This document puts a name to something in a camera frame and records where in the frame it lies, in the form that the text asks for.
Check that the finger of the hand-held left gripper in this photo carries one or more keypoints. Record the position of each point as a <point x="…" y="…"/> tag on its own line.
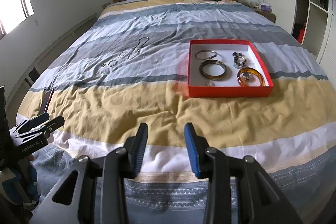
<point x="53" y="124"/>
<point x="35" y="121"/>

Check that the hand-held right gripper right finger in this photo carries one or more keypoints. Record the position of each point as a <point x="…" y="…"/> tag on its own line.
<point x="193" y="153"/>

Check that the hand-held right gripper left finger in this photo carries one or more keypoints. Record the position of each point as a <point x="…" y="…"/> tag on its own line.
<point x="139" y="150"/>

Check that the red cardboard box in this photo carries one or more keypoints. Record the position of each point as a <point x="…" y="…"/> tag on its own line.
<point x="228" y="91"/>

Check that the small clear jewelry piece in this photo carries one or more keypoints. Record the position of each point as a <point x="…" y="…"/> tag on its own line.
<point x="209" y="83"/>

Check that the dark brown bangle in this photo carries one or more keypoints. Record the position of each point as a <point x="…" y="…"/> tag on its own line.
<point x="203" y="73"/>

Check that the amber translucent bangle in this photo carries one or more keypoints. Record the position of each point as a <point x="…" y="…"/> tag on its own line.
<point x="241" y="82"/>

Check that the thin silver bangle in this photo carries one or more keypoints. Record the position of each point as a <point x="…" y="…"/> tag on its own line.
<point x="199" y="57"/>

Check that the smartphone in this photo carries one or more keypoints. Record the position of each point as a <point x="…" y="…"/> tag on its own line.
<point x="46" y="100"/>

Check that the blue cloth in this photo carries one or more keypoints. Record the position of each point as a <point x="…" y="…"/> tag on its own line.
<point x="15" y="184"/>

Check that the bed with striped duvet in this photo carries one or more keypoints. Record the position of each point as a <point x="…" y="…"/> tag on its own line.
<point x="131" y="103"/>

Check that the wooden nightstand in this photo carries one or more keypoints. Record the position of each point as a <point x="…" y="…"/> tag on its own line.
<point x="270" y="16"/>

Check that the red bag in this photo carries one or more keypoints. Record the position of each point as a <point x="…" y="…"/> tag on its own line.
<point x="301" y="33"/>

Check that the purple tissue box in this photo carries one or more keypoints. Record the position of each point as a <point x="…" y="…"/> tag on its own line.
<point x="265" y="7"/>

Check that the low white wall cabinet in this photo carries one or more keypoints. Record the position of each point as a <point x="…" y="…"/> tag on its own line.
<point x="52" y="43"/>

